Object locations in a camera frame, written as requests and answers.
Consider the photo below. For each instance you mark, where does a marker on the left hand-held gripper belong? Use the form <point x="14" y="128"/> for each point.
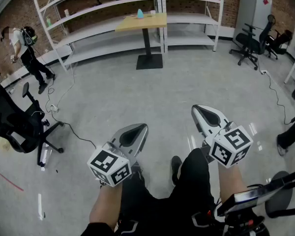
<point x="108" y="166"/>

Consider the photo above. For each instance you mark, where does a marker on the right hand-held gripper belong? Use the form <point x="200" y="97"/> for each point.
<point x="231" y="146"/>

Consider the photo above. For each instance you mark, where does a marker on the teal plastic bottle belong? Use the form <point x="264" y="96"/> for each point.
<point x="140" y="14"/>

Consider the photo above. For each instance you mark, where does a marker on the person's left forearm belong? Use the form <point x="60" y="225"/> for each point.
<point x="105" y="205"/>

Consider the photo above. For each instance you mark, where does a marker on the person's right forearm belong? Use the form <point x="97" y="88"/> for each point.
<point x="232" y="183"/>

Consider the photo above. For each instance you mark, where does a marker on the green blurry object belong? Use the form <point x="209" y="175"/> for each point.
<point x="48" y="21"/>

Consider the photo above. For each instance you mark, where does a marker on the person's black shoe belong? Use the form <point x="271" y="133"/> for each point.
<point x="176" y="168"/>

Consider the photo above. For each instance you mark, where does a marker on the white power strip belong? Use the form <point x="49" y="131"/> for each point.
<point x="264" y="71"/>
<point x="54" y="108"/>

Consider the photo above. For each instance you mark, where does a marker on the person's black clothing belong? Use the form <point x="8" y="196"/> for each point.
<point x="186" y="193"/>

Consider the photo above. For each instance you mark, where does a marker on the black mesh office chair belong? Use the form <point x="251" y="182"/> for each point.
<point x="248" y="42"/>

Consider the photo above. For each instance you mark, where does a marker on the black chest-mounted rig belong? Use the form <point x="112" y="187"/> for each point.
<point x="255" y="194"/>

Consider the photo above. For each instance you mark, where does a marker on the white metal shelving unit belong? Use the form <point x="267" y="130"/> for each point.
<point x="100" y="6"/>
<point x="191" y="18"/>

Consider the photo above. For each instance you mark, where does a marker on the dark padded office chair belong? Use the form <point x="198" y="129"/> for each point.
<point x="279" y="42"/>

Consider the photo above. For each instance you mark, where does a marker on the black round stand base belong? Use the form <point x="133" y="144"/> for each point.
<point x="280" y="200"/>

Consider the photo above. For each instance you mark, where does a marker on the grey metal cabinet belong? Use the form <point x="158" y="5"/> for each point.
<point x="250" y="13"/>

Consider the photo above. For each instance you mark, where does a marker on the black green backpack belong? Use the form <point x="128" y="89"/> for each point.
<point x="28" y="36"/>

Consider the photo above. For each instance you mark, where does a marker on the wooden table black pedestal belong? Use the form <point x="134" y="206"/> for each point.
<point x="147" y="22"/>

